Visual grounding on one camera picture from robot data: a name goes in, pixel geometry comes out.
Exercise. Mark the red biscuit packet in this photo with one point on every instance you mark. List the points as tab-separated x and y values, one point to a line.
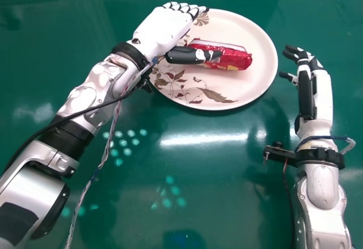
232	59

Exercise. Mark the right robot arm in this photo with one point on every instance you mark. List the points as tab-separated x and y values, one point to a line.
320	189

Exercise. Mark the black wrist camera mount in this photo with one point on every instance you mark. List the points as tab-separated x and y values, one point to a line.
278	152
147	86

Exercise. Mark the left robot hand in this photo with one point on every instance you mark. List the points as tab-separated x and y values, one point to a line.
161	30

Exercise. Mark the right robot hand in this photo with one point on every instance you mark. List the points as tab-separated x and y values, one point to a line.
320	104

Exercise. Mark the plate with brown leaf pattern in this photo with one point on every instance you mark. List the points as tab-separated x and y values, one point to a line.
227	90

